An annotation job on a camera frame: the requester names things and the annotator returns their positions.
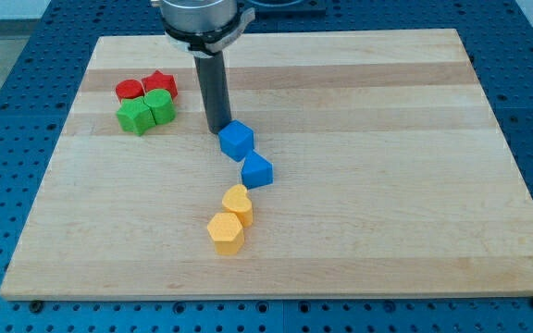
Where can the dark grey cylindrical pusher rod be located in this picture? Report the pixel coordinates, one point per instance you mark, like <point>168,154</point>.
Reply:
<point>213,84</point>

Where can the blue cube block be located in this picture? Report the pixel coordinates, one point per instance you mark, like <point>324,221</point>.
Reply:
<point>236,140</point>

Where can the light wooden board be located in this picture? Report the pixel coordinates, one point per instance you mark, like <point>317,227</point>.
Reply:
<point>392,179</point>

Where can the red star block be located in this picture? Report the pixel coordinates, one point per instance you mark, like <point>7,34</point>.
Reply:
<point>160,80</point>

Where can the green cylinder block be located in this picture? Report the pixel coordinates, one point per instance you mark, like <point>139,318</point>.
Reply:
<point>161,104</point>

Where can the red cylinder block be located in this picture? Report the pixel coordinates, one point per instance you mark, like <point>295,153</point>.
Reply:
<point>129,89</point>

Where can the green star block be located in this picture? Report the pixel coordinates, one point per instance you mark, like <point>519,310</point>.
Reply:
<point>135,116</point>

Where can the blue triangular prism block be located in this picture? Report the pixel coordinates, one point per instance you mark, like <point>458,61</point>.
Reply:
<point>256,171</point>

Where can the yellow heart block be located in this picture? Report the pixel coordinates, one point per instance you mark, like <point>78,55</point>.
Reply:
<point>236,200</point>

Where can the yellow hexagon block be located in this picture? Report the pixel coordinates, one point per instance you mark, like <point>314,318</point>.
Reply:
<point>226,232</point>

